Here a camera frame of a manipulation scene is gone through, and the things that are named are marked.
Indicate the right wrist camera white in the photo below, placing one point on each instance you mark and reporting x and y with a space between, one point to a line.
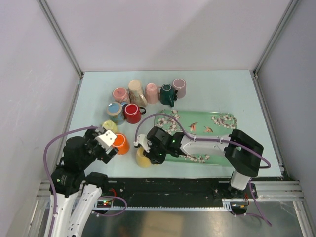
142 141

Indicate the dark green mug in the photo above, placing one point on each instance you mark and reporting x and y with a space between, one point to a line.
168 95

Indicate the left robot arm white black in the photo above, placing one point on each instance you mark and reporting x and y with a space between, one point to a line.
73 194

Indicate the green floral tray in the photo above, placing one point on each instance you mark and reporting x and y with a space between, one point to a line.
201 124

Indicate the mauve mug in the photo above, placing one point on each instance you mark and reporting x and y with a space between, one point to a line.
180 86

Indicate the pink mug left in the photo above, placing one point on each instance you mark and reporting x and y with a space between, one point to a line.
121 94

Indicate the yellow mug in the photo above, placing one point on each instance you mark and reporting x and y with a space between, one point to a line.
142 160

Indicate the blue floral mug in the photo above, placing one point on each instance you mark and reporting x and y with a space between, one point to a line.
115 112

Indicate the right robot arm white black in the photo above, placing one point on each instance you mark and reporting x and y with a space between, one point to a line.
241 151

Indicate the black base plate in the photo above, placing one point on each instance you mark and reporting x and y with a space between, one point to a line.
175 192

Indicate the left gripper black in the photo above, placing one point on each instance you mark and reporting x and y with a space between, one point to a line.
90 135

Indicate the light green mug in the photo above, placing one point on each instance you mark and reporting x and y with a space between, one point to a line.
110 125

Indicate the orange mug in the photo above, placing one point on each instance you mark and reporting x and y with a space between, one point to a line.
121 144

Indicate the cream floral mug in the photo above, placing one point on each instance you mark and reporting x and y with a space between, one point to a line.
136 93

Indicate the light pink mug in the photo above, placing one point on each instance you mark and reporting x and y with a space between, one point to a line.
151 93

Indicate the red mug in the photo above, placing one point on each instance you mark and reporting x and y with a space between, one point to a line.
133 113

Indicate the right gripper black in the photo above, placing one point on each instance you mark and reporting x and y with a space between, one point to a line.
154 159

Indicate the grey cable duct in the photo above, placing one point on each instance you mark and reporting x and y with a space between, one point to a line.
226 206

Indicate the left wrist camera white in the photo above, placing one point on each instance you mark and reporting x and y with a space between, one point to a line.
107 139

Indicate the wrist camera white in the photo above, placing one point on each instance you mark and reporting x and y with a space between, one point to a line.
142 141
107 139

